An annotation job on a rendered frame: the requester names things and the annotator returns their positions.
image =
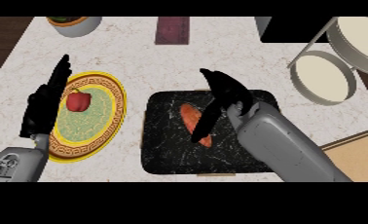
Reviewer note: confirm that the yellow patterned round plate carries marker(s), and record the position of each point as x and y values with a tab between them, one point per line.
90	116

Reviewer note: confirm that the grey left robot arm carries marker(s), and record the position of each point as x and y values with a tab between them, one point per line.
26	161

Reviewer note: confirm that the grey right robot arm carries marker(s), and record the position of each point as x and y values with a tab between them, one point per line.
283	143

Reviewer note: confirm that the black marble tray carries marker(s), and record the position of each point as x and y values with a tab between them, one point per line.
163	143

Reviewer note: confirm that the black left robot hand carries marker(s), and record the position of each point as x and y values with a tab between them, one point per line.
42	107

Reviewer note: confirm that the grey plant pot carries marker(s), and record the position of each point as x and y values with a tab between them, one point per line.
75	25

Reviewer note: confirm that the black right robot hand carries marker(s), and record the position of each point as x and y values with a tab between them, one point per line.
226	91

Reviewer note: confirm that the orange sweet potato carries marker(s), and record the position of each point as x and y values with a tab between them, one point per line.
192	117

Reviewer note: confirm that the purple rectangular book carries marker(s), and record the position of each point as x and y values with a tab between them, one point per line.
172	29

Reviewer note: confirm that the pale wooden board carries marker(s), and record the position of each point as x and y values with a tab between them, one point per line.
350	159

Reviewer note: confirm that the red bell pepper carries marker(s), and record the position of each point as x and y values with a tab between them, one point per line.
79	101

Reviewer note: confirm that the black appliance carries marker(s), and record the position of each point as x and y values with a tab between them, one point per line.
292	29

